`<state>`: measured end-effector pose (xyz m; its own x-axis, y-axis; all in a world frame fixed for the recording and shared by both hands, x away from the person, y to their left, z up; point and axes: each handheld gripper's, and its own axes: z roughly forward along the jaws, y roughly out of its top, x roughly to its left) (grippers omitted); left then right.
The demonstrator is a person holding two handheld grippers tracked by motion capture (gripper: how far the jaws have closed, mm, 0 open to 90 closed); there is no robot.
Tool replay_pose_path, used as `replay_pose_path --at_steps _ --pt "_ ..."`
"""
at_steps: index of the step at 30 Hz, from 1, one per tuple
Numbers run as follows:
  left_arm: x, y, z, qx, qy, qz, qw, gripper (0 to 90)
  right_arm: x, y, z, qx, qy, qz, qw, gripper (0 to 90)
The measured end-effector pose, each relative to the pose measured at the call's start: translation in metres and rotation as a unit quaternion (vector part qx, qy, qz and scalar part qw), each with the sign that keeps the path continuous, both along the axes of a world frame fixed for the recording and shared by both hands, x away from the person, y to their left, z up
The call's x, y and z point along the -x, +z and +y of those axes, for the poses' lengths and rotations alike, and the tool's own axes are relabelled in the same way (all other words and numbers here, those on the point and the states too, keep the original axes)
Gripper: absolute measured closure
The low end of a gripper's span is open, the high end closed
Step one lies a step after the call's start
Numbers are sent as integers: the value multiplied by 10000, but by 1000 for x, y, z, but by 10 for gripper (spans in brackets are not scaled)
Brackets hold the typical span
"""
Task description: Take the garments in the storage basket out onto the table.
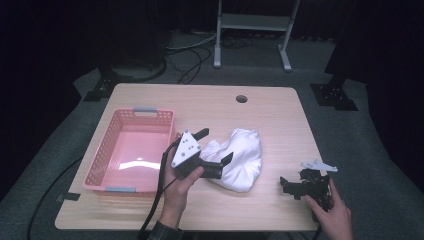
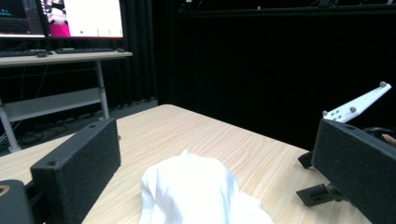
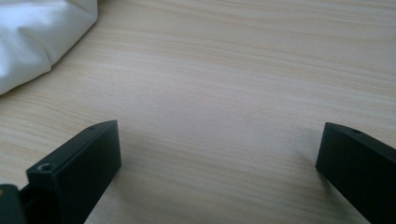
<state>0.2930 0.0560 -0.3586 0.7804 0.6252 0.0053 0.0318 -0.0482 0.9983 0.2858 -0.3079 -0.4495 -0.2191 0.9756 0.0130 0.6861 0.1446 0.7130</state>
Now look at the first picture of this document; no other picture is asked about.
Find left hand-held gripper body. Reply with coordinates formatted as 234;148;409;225
170;130;225;180

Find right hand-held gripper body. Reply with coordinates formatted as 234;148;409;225
293;159;339;213

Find white cloth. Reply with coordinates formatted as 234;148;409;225
199;127;263;194

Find pink plastic basket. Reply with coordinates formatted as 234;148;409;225
81;106;177;198

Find person's right hand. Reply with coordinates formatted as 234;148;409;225
303;178;354;240

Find person's left hand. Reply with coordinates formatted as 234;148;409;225
158;146;205;230

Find black stand base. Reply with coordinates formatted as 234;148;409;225
82;65;134;103
309;0;360;112

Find white metal stand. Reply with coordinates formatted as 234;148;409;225
213;0;301;73

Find black tape strip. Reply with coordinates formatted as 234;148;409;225
55;192;82;204

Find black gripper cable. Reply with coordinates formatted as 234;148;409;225
137;139;184;240

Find thin black floor cables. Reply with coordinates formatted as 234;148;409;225
166;43;218;85

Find white floor cable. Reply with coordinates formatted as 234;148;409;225
166;32;218;52

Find black floor cable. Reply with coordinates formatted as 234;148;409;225
26;155;85;240

